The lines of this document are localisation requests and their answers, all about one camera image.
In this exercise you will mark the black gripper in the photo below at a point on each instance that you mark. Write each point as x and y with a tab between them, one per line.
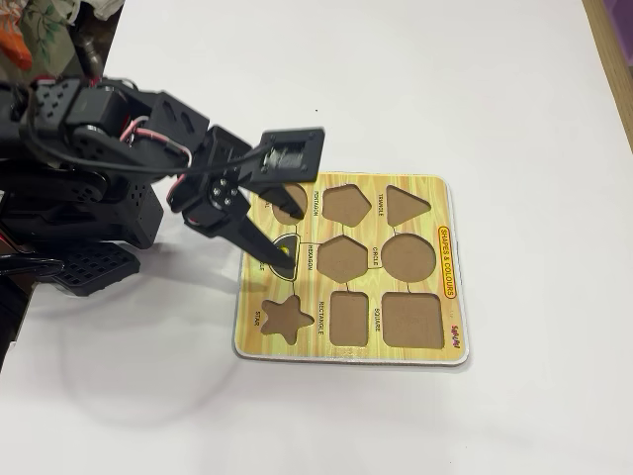
218	194

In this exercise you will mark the black semicircle piece yellow pin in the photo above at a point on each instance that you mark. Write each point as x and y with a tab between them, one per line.
293	247

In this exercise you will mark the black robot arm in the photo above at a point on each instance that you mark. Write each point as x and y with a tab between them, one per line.
89	109

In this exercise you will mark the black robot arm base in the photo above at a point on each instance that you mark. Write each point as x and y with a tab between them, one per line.
49	230

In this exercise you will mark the wooden shape puzzle board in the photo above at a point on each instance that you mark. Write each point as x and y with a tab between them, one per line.
306	346

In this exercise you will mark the orange object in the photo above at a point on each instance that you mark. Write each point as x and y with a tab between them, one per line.
17	52

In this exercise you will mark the black grid table clamp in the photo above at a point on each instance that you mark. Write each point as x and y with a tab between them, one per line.
99	267

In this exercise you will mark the silver metal pipe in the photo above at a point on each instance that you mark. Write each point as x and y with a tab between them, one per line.
93	54

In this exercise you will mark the glossy black clamp lever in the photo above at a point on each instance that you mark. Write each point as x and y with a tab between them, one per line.
25	264

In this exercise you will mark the patterned green beige cloth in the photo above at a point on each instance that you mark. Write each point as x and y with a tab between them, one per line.
44	34

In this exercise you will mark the purple box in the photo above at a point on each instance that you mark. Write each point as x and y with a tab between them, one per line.
624	10

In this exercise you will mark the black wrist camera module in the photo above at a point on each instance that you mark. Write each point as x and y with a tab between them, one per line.
297	156

